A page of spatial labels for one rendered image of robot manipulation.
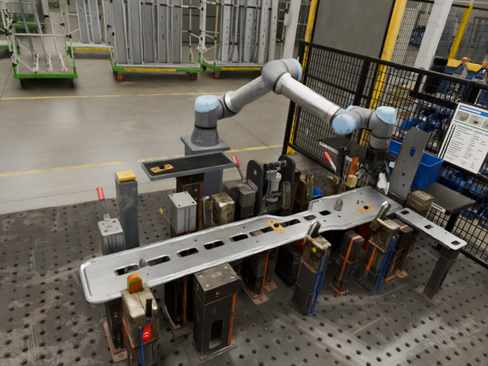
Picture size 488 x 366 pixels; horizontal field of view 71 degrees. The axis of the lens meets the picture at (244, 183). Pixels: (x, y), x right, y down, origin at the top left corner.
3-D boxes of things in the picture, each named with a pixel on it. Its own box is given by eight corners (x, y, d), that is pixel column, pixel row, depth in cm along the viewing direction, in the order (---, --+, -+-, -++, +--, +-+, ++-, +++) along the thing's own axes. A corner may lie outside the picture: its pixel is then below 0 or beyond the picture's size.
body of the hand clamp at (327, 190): (320, 240, 181) (335, 181, 165) (312, 232, 186) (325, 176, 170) (329, 237, 184) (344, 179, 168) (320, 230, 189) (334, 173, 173)
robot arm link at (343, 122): (255, 56, 139) (357, 118, 121) (270, 54, 147) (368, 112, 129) (246, 83, 146) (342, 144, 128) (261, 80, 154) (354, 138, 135)
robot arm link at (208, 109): (189, 122, 175) (189, 96, 169) (207, 118, 185) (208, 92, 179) (205, 128, 169) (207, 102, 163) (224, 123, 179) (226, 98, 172)
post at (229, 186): (222, 263, 159) (228, 187, 140) (217, 256, 162) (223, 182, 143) (232, 260, 161) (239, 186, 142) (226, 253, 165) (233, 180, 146)
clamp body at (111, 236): (108, 316, 127) (98, 239, 110) (102, 295, 136) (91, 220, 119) (134, 307, 132) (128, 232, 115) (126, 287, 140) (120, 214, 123)
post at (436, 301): (435, 306, 147) (462, 255, 134) (413, 289, 155) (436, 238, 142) (444, 302, 150) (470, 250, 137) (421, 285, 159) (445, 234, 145)
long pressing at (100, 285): (89, 314, 93) (88, 311, 93) (77, 263, 110) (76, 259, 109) (406, 209, 161) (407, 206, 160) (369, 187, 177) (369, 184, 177)
